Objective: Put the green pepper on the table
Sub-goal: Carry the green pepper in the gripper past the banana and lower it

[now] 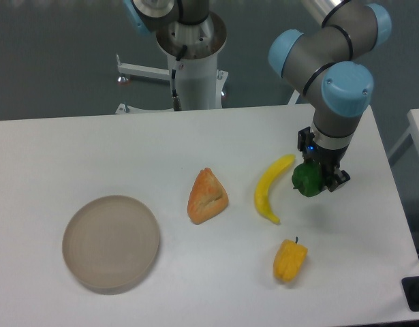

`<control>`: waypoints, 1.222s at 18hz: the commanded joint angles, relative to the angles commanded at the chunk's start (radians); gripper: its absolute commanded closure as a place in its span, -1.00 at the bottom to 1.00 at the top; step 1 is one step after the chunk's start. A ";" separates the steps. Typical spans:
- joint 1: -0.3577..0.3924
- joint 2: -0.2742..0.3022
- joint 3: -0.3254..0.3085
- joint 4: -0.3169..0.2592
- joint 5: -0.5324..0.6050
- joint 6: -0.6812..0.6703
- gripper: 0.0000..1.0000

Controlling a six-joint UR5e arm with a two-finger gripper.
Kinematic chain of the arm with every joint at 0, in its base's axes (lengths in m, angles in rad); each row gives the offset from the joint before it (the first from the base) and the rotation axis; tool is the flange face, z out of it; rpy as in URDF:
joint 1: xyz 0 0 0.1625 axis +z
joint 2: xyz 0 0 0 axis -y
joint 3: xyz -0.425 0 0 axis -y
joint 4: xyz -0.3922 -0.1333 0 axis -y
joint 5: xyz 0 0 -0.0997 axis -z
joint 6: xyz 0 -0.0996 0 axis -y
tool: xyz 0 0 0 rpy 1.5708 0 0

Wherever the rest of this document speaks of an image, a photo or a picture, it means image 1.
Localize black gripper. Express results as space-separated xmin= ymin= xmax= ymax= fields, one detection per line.
xmin=297 ymin=127 xmax=351 ymax=192

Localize green toy pepper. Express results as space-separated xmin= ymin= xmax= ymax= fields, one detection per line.
xmin=292 ymin=161 xmax=324 ymax=198

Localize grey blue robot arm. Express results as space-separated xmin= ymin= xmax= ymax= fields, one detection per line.
xmin=123 ymin=1 xmax=392 ymax=197

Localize yellow toy pepper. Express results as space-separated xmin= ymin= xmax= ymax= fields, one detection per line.
xmin=273 ymin=236 xmax=308 ymax=283

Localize yellow toy banana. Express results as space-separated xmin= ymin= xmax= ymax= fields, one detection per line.
xmin=253 ymin=154 xmax=296 ymax=225

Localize white side table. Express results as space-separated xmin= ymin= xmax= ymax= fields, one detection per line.
xmin=387 ymin=108 xmax=419 ymax=167

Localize orange toy bread wedge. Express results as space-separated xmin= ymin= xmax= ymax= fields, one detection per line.
xmin=187 ymin=168 xmax=229 ymax=225

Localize black device at edge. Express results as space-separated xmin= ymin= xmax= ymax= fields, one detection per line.
xmin=401 ymin=276 xmax=419 ymax=312

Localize beige round plate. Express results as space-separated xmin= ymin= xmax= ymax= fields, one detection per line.
xmin=62 ymin=196 xmax=161 ymax=295

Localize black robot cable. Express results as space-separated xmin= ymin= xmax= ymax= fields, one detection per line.
xmin=170 ymin=44 xmax=188 ymax=112

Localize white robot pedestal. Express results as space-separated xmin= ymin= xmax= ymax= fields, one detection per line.
xmin=116 ymin=12 xmax=228 ymax=111

